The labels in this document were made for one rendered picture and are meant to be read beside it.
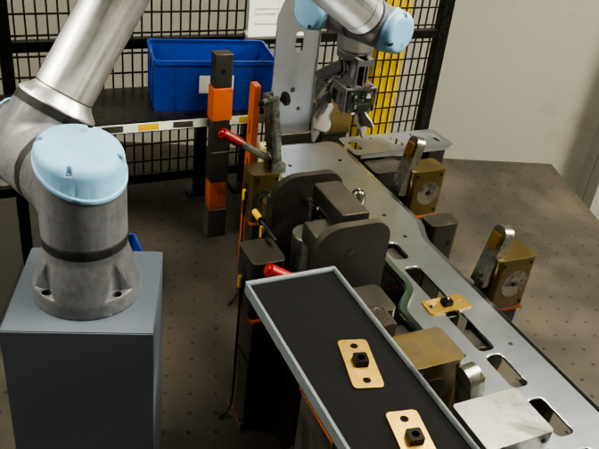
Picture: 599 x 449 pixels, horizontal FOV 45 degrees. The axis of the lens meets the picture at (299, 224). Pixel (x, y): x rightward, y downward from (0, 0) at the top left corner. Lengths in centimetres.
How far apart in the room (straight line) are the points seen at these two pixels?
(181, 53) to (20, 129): 95
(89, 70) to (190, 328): 75
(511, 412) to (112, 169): 59
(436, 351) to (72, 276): 52
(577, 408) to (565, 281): 89
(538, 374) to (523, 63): 246
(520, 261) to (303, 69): 73
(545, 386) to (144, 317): 62
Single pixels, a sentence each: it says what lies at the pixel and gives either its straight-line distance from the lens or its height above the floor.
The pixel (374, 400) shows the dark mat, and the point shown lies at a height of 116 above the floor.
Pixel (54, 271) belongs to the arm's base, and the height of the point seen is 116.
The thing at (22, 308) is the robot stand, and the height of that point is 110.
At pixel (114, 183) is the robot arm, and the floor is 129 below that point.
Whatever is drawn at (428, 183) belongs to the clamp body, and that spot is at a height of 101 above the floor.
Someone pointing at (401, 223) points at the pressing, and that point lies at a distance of 151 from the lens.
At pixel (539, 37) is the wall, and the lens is 352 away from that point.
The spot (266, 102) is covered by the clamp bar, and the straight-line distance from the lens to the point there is 146.
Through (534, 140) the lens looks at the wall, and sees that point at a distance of 372.
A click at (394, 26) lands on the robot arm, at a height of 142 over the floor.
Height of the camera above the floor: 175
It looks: 31 degrees down
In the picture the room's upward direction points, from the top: 7 degrees clockwise
